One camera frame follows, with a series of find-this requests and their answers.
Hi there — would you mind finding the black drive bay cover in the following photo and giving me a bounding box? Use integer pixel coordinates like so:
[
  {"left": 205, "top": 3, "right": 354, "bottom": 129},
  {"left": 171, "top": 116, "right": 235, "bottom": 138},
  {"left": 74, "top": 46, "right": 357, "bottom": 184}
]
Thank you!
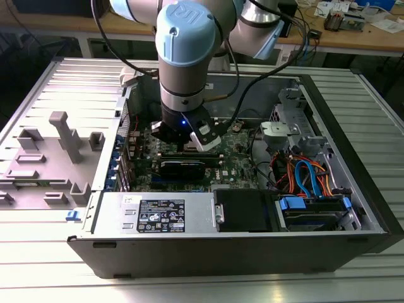
[{"left": 213, "top": 189, "right": 279, "bottom": 234}]

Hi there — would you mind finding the CPU heat sink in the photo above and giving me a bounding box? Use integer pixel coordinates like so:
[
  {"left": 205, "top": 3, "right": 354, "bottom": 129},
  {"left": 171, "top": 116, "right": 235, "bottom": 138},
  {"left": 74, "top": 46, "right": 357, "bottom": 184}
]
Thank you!
[{"left": 324, "top": 8, "right": 345, "bottom": 32}]

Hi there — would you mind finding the black graphics card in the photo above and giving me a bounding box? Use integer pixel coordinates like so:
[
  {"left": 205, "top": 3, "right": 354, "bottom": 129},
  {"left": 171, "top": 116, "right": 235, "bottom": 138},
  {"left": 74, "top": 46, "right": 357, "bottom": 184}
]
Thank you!
[{"left": 157, "top": 159, "right": 208, "bottom": 181}]

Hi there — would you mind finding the green motherboard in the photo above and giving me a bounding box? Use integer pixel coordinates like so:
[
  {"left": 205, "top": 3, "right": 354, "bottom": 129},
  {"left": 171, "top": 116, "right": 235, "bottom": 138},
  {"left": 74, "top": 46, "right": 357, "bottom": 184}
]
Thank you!
[{"left": 126, "top": 117, "right": 263, "bottom": 193}]

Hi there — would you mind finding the silver power supply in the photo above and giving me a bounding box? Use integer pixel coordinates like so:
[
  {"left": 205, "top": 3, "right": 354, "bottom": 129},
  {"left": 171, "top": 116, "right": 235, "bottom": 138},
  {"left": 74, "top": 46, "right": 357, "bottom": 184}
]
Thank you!
[{"left": 82, "top": 191, "right": 218, "bottom": 234}]

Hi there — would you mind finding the gray parts rack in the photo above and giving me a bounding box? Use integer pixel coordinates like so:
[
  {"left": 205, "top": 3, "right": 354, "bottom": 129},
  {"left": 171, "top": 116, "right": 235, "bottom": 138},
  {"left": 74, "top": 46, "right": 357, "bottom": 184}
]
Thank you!
[{"left": 0, "top": 110, "right": 107, "bottom": 209}]

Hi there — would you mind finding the black PC case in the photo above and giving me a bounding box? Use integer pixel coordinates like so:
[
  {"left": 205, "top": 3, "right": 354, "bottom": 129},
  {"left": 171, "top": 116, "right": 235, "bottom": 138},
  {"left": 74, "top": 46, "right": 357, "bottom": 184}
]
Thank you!
[{"left": 66, "top": 64, "right": 404, "bottom": 280}]

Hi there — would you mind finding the tall black box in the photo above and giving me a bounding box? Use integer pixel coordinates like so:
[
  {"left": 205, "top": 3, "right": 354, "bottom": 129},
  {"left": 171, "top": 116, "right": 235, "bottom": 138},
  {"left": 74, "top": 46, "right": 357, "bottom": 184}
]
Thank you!
[{"left": 279, "top": 0, "right": 298, "bottom": 39}]

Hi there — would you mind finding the hard disk blue carrier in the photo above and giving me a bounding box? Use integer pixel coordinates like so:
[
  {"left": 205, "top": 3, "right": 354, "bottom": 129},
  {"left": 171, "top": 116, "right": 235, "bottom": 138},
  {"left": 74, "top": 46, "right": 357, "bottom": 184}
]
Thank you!
[{"left": 276, "top": 194, "right": 353, "bottom": 234}]

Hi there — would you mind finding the wooden desk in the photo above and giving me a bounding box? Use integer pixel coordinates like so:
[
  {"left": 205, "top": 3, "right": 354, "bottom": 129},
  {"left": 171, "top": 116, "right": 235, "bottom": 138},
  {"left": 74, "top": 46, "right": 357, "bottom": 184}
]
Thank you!
[
  {"left": 0, "top": 0, "right": 158, "bottom": 36},
  {"left": 277, "top": 0, "right": 404, "bottom": 58}
]

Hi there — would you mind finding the wide black box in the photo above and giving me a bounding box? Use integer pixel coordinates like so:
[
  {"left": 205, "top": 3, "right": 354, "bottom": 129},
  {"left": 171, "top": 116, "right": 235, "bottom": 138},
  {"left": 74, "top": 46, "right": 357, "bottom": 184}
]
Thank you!
[{"left": 12, "top": 0, "right": 111, "bottom": 19}]

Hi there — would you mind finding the white printed card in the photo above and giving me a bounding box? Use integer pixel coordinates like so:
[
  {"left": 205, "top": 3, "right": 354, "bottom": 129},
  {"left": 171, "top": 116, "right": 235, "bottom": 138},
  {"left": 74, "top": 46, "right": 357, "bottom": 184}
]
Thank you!
[{"left": 314, "top": 0, "right": 333, "bottom": 17}]

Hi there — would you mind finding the white paper sheet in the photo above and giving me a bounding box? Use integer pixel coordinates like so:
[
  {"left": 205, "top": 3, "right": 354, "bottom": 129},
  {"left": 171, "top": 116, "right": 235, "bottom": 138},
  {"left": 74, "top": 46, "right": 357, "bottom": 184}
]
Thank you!
[{"left": 370, "top": 16, "right": 404, "bottom": 35}]

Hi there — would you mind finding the red fan wire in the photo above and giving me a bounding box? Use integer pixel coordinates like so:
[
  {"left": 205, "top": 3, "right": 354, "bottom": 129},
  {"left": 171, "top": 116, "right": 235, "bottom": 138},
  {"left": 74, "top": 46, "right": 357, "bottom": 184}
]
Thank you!
[{"left": 119, "top": 112, "right": 140, "bottom": 132}]

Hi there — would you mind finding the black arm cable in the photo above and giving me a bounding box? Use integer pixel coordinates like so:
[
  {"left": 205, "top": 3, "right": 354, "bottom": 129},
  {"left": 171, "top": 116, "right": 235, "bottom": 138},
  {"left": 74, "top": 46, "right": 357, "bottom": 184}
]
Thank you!
[{"left": 220, "top": 0, "right": 309, "bottom": 133}]

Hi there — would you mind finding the silver round metal bracket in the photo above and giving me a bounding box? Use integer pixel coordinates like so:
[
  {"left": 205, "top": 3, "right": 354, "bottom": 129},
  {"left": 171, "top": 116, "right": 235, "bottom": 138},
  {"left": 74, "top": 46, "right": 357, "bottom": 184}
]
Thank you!
[{"left": 259, "top": 121, "right": 300, "bottom": 154}]

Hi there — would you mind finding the blue data wire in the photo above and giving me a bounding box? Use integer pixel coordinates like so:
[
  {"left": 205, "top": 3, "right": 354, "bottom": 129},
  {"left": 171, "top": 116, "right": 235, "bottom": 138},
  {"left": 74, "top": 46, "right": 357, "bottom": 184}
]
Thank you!
[{"left": 294, "top": 159, "right": 320, "bottom": 199}]

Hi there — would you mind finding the blue hanging cable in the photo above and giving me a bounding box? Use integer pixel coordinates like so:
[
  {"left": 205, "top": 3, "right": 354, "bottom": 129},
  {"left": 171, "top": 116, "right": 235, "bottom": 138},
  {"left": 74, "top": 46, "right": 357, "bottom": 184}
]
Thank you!
[{"left": 301, "top": 30, "right": 313, "bottom": 66}]

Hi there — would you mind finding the orange wire bundle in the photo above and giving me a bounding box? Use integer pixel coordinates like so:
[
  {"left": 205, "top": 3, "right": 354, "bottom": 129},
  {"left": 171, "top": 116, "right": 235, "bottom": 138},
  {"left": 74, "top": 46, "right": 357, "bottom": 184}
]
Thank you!
[{"left": 271, "top": 150, "right": 335, "bottom": 199}]

